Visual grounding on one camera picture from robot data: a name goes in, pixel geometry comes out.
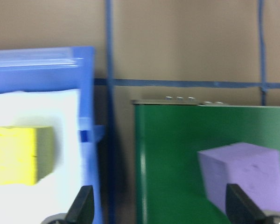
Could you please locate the green conveyor belt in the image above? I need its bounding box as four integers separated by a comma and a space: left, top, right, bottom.
130, 96, 280, 224

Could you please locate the blue plastic storage bin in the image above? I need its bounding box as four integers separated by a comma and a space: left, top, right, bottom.
0, 46, 105, 224

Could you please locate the white foam sheet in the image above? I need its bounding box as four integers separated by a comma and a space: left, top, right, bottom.
0, 90, 84, 224

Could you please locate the yellow foam block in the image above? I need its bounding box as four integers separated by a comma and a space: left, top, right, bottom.
0, 126, 56, 187

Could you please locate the purple foam block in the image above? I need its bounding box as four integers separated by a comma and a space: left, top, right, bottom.
197, 141, 280, 214

